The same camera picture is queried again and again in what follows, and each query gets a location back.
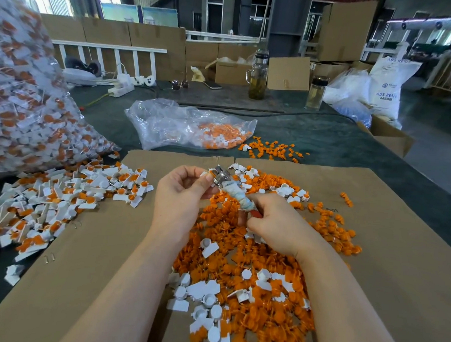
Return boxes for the glass bottle with black lid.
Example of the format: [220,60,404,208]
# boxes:
[306,74,330,110]

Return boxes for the white railing frame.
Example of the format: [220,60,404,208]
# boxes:
[49,41,169,81]

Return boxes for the white woven sack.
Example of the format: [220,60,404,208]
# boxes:
[367,39,425,129]

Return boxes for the open cardboard box with paper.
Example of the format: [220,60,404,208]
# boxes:
[203,55,254,87]

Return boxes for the white oval plastic device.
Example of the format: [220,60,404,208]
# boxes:
[61,68,101,88]

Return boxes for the pile of assembled white-orange parts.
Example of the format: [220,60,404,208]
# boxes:
[0,152,156,294]

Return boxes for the scatter of orange offcuts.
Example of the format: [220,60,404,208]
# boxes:
[241,136,311,164]

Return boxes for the small clear plastic bag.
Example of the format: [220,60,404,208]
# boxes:
[123,96,259,157]

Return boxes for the white power strip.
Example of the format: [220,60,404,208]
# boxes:
[96,72,158,100]

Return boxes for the open brown cardboard box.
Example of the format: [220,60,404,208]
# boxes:
[355,113,416,158]

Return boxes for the person's right hand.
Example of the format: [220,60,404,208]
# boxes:
[244,190,334,265]

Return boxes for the pile of orange and white parts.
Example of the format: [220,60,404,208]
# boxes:
[164,160,367,342]

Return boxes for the brown cardboard sheet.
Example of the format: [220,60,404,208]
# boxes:
[224,159,451,342]
[0,144,238,342]

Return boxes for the silver red-handled pliers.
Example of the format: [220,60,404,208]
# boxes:
[208,164,260,213]

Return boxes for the person's left forearm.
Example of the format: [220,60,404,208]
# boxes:
[58,236,187,342]

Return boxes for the tall brown cardboard box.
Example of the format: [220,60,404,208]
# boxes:
[318,0,379,65]

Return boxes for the glass tea jar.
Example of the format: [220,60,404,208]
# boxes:
[245,50,271,101]

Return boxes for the flat brown cardboard panel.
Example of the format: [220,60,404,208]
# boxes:
[267,55,312,92]

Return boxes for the clear blue plastic bag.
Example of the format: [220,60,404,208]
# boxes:
[323,66,376,128]

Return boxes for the large clear bag of seals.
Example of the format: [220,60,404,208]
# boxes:
[0,0,128,185]

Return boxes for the dark steel pillar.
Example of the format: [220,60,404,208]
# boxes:
[267,0,313,58]

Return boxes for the row of upright cardboard sheets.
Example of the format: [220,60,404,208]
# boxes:
[36,14,262,86]

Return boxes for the person's left hand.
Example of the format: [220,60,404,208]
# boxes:
[149,164,222,253]

